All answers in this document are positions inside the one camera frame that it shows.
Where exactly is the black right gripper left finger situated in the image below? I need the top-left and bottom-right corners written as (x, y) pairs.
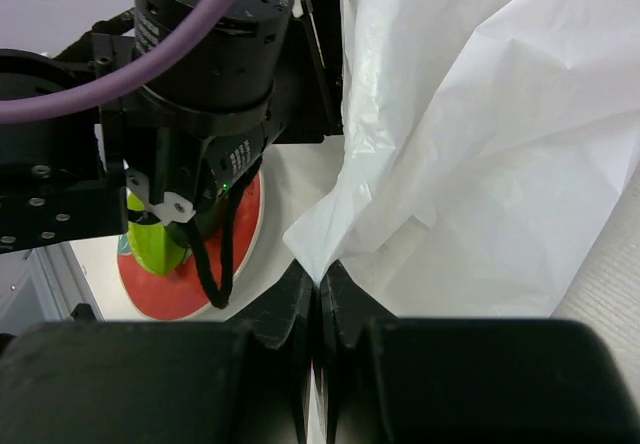
top-left (1, 263), bottom-right (313, 443)

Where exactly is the white plastic bag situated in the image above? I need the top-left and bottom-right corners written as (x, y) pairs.
top-left (284, 0), bottom-right (639, 317)

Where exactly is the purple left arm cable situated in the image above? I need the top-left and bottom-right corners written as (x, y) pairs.
top-left (0, 0), bottom-right (254, 125)

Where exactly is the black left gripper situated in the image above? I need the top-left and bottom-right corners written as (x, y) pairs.
top-left (272, 0), bottom-right (343, 144)

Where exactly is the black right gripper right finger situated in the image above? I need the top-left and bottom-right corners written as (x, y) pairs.
top-left (318, 263), bottom-right (639, 443)

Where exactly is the bright green fake fruit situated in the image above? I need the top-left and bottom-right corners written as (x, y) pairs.
top-left (124, 191), bottom-right (224, 278)

